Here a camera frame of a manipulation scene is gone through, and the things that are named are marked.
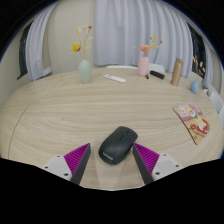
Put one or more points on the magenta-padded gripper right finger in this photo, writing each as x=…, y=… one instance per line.
x=165, y=165

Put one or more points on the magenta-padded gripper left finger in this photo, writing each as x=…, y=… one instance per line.
x=60, y=165

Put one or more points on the black computer mouse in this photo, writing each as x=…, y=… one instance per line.
x=117, y=145

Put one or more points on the cartoon print mouse pad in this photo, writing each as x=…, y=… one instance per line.
x=193, y=121

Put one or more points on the blue vase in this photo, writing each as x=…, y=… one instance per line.
x=194, y=87

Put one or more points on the black marker pen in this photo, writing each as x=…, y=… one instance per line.
x=147, y=76

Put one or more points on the black rectangular case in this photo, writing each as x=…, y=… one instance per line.
x=157, y=74

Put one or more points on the tan drink bottle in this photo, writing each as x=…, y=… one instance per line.
x=176, y=72

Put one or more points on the pale green vase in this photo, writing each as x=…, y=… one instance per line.
x=85, y=71

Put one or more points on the white remote control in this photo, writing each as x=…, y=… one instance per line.
x=115, y=78

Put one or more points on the pink vase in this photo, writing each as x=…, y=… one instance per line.
x=143, y=66

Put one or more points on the narrow white curtain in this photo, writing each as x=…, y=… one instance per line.
x=38, y=46
x=208, y=66

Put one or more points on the orange dried flower bunch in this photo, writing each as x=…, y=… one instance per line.
x=145, y=48

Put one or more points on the dark window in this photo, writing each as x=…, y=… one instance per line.
x=23, y=53
x=196, y=46

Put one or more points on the yellow dried flower bunch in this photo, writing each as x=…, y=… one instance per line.
x=76, y=47

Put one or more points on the wide white curtain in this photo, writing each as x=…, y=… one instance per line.
x=140, y=30

